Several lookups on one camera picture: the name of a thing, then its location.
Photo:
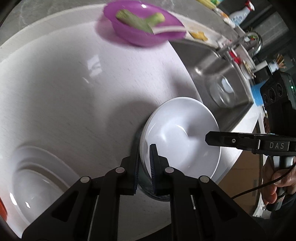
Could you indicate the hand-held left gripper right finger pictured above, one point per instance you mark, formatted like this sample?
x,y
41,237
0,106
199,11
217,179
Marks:
x,y
154,169

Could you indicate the person's right hand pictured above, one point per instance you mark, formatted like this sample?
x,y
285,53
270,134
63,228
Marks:
x,y
269,185

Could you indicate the white spray bottle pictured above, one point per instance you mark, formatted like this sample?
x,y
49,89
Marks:
x,y
239,16

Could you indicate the large white plate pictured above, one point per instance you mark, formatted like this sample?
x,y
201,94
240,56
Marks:
x,y
34,190

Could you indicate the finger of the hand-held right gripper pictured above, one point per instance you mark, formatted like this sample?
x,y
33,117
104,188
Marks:
x,y
231,140

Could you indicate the stainless steel sink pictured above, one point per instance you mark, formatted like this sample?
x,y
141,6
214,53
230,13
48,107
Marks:
x,y
208,76

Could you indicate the purple plastic bowl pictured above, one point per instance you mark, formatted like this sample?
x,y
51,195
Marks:
x,y
138,37

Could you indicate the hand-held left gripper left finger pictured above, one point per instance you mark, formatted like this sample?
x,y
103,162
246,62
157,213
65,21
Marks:
x,y
111,185

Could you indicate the blue cloth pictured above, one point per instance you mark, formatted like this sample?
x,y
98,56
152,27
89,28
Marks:
x,y
256,93

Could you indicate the orange bowl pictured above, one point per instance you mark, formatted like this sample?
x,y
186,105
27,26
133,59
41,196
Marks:
x,y
2,208

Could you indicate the green vegetable stalk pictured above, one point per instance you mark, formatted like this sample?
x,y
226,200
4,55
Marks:
x,y
138,22

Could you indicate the ceramic chopstick holder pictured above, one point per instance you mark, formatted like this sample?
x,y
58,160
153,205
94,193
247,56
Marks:
x,y
274,67

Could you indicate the yellow sponge piece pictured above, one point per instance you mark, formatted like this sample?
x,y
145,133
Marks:
x,y
199,36

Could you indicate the large white bowl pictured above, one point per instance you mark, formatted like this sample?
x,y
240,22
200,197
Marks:
x,y
180,120

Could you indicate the red and white object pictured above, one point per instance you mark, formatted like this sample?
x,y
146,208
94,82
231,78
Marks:
x,y
234,56

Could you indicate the chrome faucet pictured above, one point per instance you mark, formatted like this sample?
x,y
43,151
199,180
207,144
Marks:
x,y
259,42

